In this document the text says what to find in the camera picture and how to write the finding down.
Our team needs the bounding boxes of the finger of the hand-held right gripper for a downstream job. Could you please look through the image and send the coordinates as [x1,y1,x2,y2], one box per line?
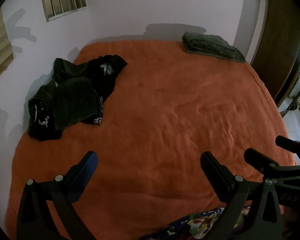
[276,135,300,164]
[244,148,300,180]

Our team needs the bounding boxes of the colourful printed cloth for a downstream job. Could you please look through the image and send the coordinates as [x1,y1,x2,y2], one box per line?
[141,204,257,240]

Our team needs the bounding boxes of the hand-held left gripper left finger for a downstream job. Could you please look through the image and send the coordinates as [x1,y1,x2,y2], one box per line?
[16,151,99,240]

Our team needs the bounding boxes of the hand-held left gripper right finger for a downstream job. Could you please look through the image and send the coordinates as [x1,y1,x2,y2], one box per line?
[200,151,283,240]

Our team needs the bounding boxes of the black garment white script print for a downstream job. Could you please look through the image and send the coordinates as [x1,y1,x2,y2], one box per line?
[27,83,63,141]

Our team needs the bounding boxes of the folded dark green garment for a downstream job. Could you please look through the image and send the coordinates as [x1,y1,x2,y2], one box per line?
[182,32,246,63]

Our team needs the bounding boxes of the orange blanket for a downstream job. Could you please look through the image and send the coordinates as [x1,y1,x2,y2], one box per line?
[6,40,297,240]

